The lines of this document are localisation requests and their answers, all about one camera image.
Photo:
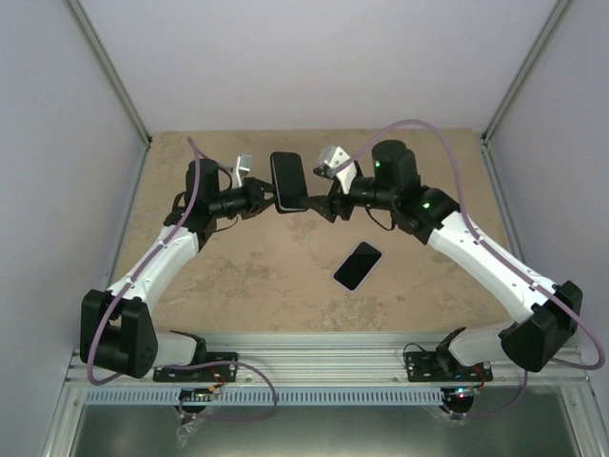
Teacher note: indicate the aluminium frame post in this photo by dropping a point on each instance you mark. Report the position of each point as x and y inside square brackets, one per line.
[101, 55]
[544, 37]

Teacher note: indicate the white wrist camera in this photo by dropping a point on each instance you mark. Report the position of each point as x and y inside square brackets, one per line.
[240, 170]
[335, 163]

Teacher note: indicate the black phone with white edge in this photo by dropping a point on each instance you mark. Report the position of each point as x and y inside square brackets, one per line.
[357, 266]

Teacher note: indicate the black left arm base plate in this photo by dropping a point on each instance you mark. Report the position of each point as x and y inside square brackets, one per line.
[222, 374]

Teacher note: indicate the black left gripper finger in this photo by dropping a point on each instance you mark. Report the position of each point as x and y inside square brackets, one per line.
[262, 204]
[266, 188]

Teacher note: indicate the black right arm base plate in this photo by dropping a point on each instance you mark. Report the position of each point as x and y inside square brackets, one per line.
[424, 366]

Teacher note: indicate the clear plastic bag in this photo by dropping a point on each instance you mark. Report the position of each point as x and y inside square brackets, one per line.
[183, 433]

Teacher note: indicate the aluminium frame post left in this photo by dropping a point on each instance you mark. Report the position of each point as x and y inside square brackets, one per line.
[101, 55]

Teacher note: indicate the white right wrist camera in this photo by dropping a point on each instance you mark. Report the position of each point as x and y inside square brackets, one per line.
[335, 163]

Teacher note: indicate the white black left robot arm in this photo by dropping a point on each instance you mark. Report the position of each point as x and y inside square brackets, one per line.
[116, 329]

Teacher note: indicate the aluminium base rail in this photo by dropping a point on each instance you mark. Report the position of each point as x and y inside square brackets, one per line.
[343, 359]

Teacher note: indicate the right controller circuit board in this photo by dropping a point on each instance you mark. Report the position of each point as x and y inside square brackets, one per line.
[466, 392]

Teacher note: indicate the controller circuit board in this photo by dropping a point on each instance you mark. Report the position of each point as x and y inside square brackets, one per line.
[466, 392]
[200, 394]

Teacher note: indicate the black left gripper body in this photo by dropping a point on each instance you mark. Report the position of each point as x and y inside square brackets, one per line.
[252, 200]

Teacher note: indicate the left controller circuit board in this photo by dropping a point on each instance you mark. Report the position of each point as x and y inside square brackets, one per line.
[200, 394]

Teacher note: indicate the grey slotted cable duct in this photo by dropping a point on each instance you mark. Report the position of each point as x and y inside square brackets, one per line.
[264, 397]

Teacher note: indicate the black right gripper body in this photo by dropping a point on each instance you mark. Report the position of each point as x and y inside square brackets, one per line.
[337, 201]

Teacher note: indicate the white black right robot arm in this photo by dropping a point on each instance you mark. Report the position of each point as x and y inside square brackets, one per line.
[541, 313]

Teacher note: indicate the aluminium frame post right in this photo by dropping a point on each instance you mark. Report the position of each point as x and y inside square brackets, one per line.
[544, 37]

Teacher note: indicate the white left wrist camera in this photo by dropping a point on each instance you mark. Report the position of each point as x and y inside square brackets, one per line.
[240, 170]

